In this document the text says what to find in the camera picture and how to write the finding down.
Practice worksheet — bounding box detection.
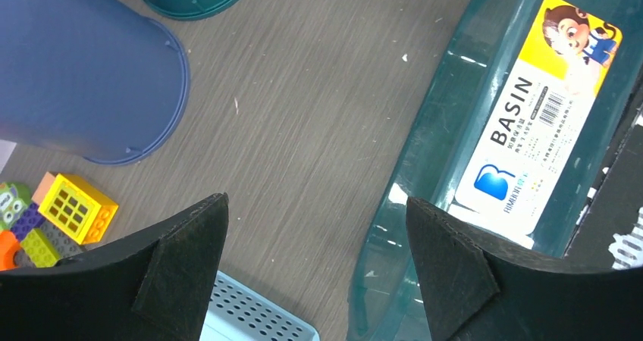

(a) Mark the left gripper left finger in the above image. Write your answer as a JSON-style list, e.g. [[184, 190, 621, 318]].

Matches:
[[1, 193, 229, 340]]

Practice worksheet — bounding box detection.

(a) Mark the blue plastic bucket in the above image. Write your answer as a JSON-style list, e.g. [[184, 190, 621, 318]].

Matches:
[[1, 0, 190, 165]]

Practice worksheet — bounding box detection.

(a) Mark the orange toy arch block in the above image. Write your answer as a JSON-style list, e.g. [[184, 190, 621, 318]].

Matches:
[[0, 230, 21, 271]]

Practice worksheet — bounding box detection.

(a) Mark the grey toy base plate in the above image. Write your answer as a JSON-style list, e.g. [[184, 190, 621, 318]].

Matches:
[[14, 222, 86, 267]]

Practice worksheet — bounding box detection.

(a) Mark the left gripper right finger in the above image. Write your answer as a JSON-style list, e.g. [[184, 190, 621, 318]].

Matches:
[[406, 197, 642, 340]]

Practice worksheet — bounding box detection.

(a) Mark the purple toy block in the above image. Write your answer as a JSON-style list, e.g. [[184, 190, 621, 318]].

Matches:
[[11, 202, 45, 242]]

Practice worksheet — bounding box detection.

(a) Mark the yellow toy block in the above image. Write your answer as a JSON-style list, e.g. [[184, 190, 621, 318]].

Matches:
[[38, 173, 119, 245]]

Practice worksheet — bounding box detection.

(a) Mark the lime green long brick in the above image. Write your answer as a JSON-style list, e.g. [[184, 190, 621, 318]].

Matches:
[[20, 228, 61, 267]]

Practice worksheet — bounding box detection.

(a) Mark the teal plastic basket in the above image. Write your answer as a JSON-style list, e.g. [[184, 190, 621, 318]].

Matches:
[[347, 0, 642, 340]]

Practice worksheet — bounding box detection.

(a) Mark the light blue plastic basket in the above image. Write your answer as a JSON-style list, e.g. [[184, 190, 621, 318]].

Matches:
[[199, 271, 320, 341]]

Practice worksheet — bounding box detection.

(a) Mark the basin product label sticker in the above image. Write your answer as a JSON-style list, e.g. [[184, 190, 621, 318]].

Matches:
[[448, 0, 623, 236]]

